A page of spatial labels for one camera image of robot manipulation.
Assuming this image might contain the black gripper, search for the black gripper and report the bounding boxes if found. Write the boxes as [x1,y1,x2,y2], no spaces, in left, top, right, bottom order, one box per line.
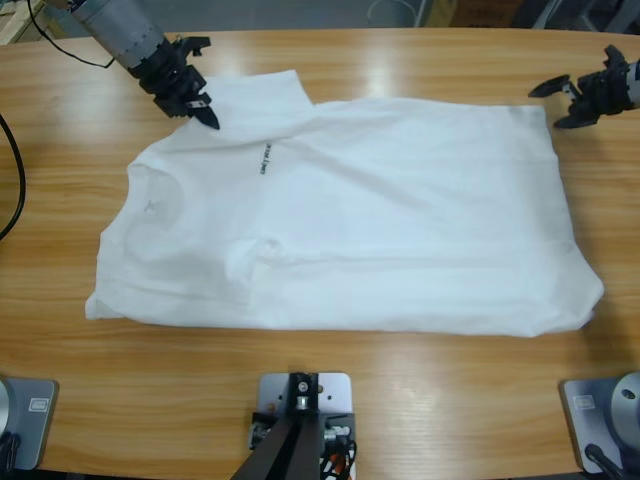
[126,41,222,132]
[527,61,633,131]

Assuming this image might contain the white t-shirt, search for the white t-shirt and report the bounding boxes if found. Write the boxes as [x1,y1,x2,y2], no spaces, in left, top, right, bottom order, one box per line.
[83,69,605,340]

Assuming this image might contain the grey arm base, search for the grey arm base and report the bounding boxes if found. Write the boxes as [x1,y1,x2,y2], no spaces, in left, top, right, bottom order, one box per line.
[558,369,640,474]
[0,377,60,472]

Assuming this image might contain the brown cardboard box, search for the brown cardboard box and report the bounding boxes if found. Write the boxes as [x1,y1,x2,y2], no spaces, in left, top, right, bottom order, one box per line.
[432,0,526,26]

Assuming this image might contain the light wooden pallet stack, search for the light wooden pallet stack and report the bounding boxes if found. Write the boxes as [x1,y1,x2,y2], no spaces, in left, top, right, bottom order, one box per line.
[0,0,66,45]

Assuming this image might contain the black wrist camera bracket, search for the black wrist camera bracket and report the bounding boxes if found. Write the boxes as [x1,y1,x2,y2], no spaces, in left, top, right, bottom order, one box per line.
[601,44,629,72]
[171,35,212,60]

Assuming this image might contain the grey metal frame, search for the grey metal frame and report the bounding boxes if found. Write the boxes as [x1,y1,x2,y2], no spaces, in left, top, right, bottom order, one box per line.
[529,0,640,36]

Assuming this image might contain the short black arm cable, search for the short black arm cable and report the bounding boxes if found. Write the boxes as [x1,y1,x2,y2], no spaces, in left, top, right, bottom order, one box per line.
[27,0,117,70]

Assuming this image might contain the long black arm cable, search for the long black arm cable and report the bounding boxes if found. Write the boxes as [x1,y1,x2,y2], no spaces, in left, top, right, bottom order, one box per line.
[0,113,27,240]

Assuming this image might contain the thin white wire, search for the thin white wire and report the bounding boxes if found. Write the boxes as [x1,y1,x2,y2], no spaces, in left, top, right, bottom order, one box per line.
[368,0,417,25]

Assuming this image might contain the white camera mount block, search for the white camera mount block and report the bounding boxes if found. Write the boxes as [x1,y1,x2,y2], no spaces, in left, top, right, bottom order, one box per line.
[249,370,359,480]

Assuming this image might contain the dark brown camera post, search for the dark brown camera post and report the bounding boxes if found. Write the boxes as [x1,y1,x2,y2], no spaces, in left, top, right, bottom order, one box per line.
[234,372,322,480]

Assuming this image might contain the black base cable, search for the black base cable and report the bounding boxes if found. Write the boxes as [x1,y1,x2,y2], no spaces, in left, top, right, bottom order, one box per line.
[0,432,24,471]
[584,442,626,480]

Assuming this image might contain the black orange cable tangle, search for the black orange cable tangle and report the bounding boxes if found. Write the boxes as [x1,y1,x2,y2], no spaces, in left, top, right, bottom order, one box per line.
[319,439,359,480]

